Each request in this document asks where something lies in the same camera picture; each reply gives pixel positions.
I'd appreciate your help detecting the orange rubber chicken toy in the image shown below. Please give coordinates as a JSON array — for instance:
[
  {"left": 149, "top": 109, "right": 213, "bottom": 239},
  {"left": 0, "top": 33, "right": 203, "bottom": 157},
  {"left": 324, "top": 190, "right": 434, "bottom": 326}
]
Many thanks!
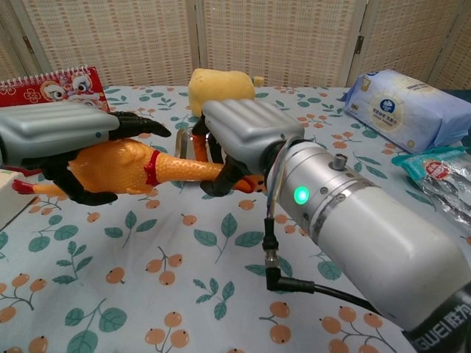
[{"left": 11, "top": 123, "right": 266, "bottom": 196}]

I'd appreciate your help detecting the white face tissue box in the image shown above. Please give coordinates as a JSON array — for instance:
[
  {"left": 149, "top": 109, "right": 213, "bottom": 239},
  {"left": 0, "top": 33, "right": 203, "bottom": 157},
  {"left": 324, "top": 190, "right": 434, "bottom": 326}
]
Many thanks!
[{"left": 0, "top": 167, "right": 40, "bottom": 231}]

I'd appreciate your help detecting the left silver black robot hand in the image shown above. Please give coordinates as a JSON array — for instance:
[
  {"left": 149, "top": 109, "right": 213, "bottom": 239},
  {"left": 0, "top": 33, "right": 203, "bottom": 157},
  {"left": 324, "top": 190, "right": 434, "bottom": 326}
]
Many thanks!
[{"left": 0, "top": 101, "right": 173, "bottom": 207}]

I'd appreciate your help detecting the stainless steel tray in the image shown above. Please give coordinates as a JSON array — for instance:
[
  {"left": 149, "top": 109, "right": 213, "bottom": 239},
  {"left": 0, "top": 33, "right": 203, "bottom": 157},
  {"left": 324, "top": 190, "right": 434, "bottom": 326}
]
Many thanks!
[{"left": 174, "top": 127, "right": 198, "bottom": 162}]

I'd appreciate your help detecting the beige woven folding screen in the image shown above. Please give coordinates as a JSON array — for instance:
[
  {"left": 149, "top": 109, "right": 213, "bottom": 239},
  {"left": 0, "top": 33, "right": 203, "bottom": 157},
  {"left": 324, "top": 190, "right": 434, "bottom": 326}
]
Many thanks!
[{"left": 0, "top": 0, "right": 471, "bottom": 90}]

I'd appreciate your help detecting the light blue tissue pack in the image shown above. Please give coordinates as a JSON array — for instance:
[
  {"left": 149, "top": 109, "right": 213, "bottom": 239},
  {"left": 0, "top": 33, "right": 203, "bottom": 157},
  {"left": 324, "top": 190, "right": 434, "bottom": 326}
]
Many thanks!
[{"left": 341, "top": 70, "right": 471, "bottom": 154}]

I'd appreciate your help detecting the floral table runner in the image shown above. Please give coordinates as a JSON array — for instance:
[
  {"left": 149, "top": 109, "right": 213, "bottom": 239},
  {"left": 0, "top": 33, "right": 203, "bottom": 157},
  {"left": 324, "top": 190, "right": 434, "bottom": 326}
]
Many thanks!
[{"left": 0, "top": 85, "right": 471, "bottom": 353}]

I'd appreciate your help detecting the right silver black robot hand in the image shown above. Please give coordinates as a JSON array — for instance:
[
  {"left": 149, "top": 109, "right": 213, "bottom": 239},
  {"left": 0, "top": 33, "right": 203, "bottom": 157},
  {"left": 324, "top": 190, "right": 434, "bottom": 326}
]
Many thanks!
[{"left": 193, "top": 99, "right": 305, "bottom": 199}]

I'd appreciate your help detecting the teal snack bag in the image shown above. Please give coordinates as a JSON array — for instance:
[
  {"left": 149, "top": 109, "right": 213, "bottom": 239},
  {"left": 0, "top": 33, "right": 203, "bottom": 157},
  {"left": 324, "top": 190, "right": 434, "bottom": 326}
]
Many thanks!
[{"left": 391, "top": 146, "right": 471, "bottom": 233}]

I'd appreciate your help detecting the yellow plush toy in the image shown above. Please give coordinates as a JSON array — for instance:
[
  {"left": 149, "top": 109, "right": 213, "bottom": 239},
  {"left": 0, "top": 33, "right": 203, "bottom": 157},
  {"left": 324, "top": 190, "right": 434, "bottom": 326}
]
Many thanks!
[{"left": 188, "top": 68, "right": 265, "bottom": 118}]

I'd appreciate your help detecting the red 2026 desk calendar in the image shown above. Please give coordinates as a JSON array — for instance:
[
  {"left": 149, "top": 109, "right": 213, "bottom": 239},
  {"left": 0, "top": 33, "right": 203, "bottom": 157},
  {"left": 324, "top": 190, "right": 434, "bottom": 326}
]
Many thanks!
[{"left": 0, "top": 65, "right": 111, "bottom": 113}]

